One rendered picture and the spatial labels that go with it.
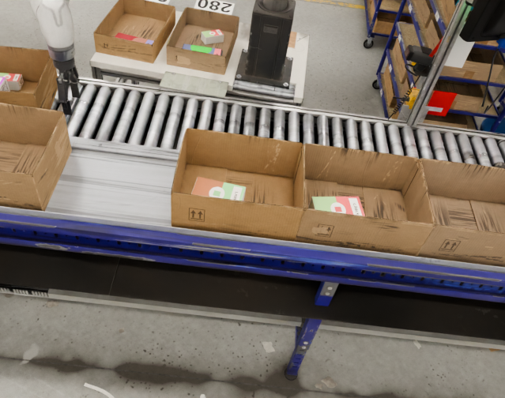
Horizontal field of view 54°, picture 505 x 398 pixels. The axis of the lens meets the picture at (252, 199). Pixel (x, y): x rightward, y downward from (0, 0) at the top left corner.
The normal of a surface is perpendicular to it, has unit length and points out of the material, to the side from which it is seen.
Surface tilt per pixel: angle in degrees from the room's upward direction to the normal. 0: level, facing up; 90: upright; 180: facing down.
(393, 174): 89
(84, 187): 0
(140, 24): 2
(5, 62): 89
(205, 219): 91
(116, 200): 0
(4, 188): 90
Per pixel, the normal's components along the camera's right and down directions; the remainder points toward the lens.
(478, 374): 0.11, -0.66
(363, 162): -0.07, 0.73
